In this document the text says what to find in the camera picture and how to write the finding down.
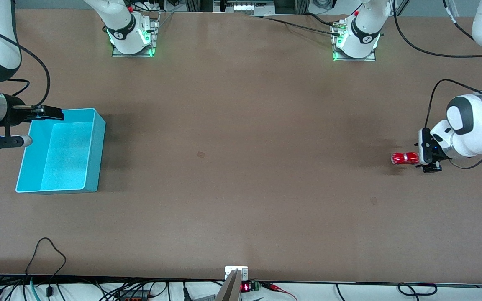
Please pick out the red LED display module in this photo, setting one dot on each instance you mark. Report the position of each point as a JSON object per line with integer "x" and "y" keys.
{"x": 250, "y": 287}

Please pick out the orange power strip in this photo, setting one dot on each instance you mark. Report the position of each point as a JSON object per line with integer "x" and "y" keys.
{"x": 134, "y": 294}

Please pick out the red clip lead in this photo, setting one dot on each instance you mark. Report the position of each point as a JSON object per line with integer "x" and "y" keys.
{"x": 276, "y": 288}

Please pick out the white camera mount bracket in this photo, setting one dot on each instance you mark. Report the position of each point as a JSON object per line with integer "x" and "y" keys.
{"x": 243, "y": 271}

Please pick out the blue plastic box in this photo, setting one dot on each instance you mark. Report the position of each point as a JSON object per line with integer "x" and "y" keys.
{"x": 65, "y": 159}

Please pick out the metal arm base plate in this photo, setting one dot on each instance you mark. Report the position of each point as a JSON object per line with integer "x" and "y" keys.
{"x": 117, "y": 53}
{"x": 368, "y": 59}

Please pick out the grey metal bar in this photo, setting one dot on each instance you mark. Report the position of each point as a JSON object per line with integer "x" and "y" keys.
{"x": 229, "y": 288}

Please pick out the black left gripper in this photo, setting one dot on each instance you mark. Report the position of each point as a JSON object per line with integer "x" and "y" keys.
{"x": 425, "y": 147}

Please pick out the red beetle toy car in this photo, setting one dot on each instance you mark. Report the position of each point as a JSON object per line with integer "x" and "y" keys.
{"x": 404, "y": 158}

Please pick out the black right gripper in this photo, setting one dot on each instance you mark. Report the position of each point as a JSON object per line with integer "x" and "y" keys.
{"x": 14, "y": 114}

